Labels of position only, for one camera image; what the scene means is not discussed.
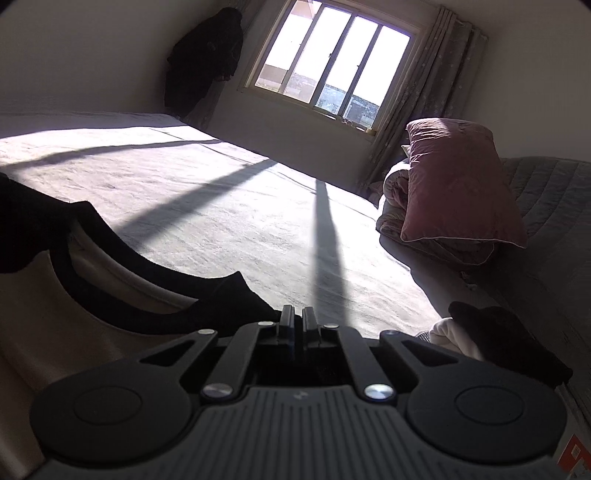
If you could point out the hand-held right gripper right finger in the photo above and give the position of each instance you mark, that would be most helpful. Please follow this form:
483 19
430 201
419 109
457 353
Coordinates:
308 330

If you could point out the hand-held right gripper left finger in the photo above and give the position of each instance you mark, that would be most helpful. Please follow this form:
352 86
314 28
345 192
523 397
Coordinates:
288 332

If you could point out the black fleece-lined pants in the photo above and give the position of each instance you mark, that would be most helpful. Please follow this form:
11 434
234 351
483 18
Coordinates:
221 304

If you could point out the white garment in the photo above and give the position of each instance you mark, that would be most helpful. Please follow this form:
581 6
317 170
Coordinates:
450 334

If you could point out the small pink cushion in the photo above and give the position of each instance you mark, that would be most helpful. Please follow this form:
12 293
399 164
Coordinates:
375 194

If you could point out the folded grey pink duvet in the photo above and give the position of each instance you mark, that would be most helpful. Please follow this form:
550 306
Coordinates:
392 198

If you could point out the black cloth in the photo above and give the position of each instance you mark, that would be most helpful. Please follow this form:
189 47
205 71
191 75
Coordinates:
503 332

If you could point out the beige pillow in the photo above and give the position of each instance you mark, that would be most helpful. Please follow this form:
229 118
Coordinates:
405 152

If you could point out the maroon pillow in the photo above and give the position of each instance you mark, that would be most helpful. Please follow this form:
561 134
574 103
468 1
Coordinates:
457 184

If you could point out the grey quilted headboard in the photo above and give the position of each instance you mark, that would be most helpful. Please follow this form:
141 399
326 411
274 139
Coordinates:
554 207

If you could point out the dark hanging coat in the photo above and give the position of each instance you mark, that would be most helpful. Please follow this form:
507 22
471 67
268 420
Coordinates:
203 55

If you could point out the red white object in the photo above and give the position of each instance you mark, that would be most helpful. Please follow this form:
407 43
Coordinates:
572 454

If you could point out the window with white frame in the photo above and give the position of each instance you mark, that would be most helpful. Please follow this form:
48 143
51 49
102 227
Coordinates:
332 55

